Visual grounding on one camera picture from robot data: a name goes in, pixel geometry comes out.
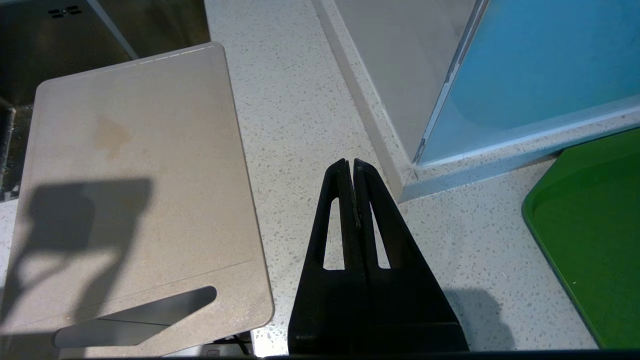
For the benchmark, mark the stainless steel sink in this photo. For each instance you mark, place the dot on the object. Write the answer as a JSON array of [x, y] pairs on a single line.
[[60, 55]]

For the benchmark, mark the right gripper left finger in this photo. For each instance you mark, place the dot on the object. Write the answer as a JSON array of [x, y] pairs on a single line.
[[327, 305]]

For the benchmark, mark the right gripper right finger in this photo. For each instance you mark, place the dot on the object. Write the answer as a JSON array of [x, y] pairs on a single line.
[[410, 305]]

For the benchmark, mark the blue glass panel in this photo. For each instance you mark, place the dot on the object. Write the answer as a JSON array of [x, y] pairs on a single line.
[[530, 70]]

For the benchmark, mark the green plastic tray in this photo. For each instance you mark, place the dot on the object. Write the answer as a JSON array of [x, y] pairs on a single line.
[[590, 235]]

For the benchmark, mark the beige cutting board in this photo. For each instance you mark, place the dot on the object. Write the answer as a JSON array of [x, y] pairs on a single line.
[[140, 200]]

